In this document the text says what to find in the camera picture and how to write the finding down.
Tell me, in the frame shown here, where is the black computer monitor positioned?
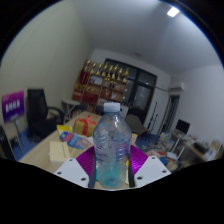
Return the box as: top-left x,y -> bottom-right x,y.
175,119 -> 191,135

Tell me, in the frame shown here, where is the long wooden side desk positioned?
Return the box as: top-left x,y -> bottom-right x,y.
181,139 -> 224,163

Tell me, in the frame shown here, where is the white air conditioner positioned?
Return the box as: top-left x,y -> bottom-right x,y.
169,81 -> 186,93

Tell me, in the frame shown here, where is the blue colourful brochure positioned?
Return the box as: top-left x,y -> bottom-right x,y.
59,130 -> 88,150

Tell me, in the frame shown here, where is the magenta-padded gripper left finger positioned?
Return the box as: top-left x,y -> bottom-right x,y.
53,145 -> 98,189

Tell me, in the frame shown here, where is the black office chair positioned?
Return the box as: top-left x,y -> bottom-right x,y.
26,87 -> 66,141

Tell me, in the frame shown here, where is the yellow gift box red ribbon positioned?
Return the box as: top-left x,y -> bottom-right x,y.
72,115 -> 98,138

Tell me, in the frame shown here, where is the wooden shelf unit with trophies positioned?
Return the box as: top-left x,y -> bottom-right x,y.
72,59 -> 129,106

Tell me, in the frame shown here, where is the small round white table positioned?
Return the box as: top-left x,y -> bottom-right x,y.
61,98 -> 83,118

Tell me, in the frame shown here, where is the grey armchair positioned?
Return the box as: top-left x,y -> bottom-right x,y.
124,113 -> 147,136

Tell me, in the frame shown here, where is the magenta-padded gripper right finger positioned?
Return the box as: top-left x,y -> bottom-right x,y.
128,144 -> 172,188

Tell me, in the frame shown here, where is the purple sign board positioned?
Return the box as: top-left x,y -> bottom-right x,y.
0,90 -> 26,124

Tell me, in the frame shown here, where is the clear plastic water bottle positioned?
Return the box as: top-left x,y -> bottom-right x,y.
92,102 -> 133,190

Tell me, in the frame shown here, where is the small beige envelope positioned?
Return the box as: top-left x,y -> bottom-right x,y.
49,140 -> 72,164

